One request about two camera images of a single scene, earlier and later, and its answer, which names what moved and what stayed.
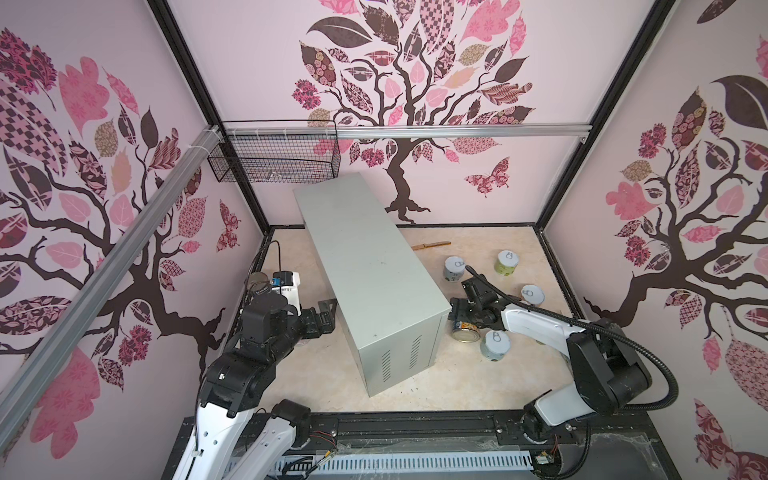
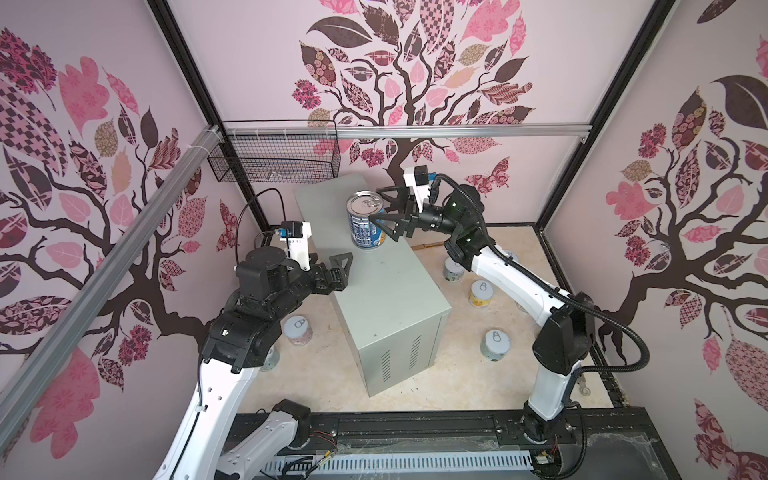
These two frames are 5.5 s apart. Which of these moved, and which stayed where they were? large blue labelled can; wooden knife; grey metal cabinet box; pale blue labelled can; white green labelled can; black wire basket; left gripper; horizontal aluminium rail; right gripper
Moved: large blue labelled can; left gripper; right gripper
Stayed: grey metal cabinet box; pale blue labelled can; horizontal aluminium rail; white green labelled can; black wire basket; wooden knife
